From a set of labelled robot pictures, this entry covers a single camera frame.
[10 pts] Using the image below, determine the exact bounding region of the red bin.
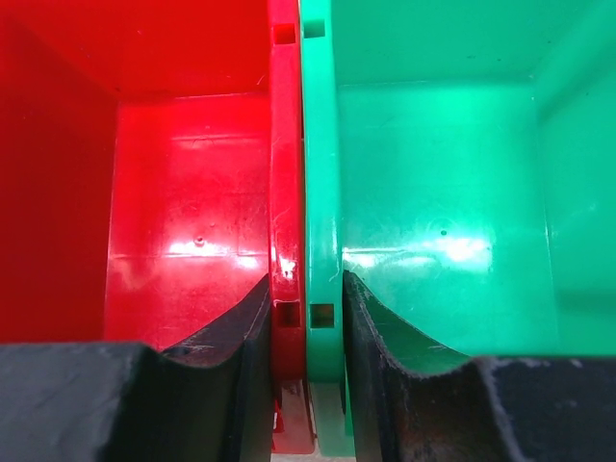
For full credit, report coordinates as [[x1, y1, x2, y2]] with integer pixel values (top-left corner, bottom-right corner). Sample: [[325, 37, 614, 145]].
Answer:
[[1, 1, 315, 454]]

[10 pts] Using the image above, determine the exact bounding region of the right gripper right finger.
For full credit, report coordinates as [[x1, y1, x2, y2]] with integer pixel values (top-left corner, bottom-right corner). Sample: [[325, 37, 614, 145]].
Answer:
[[343, 272, 615, 461]]

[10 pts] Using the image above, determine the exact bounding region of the green bin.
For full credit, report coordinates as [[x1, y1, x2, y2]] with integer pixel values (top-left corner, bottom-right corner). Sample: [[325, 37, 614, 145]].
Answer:
[[300, 1, 615, 460]]

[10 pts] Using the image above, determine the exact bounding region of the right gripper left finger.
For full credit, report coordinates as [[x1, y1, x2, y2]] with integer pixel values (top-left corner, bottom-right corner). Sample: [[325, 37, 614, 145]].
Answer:
[[1, 279, 272, 461]]

